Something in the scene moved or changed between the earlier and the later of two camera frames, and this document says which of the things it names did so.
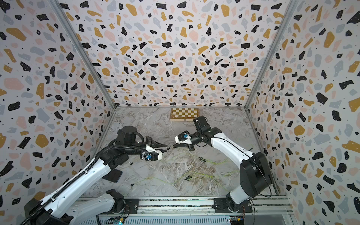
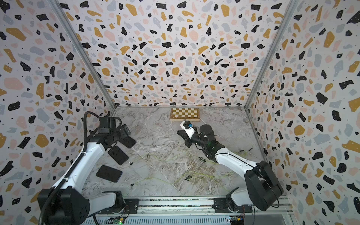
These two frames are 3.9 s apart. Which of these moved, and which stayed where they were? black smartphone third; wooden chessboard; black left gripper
Moved: black left gripper
Stayed: black smartphone third; wooden chessboard
